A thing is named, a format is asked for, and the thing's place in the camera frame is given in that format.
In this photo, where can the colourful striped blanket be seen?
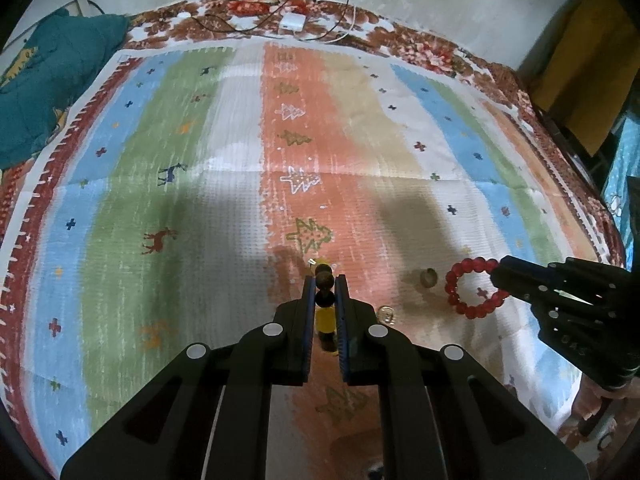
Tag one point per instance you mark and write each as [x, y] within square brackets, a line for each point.
[425, 50]

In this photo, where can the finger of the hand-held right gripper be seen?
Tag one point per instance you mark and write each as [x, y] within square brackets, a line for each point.
[520, 287]
[525, 267]

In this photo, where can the person's right hand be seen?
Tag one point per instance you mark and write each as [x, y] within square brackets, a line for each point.
[590, 405]

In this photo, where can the yellow wooden cabinet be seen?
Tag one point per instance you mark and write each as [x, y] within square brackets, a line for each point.
[585, 65]

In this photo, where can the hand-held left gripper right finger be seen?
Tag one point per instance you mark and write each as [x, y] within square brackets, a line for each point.
[342, 340]

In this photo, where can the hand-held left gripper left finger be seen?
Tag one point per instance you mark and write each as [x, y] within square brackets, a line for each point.
[309, 340]

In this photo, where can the striped colourful mat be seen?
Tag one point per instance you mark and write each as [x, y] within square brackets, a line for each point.
[150, 185]

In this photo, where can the teal folded cloth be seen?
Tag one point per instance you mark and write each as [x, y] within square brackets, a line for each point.
[50, 85]

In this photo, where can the loose clear bead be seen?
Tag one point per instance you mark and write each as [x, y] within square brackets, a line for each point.
[386, 314]

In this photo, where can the loose brown bead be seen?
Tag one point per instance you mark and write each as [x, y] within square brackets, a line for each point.
[428, 278]

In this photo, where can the teal printed cloth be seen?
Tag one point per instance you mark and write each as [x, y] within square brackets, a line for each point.
[622, 185]

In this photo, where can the white charger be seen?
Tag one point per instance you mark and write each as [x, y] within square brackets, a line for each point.
[292, 21]

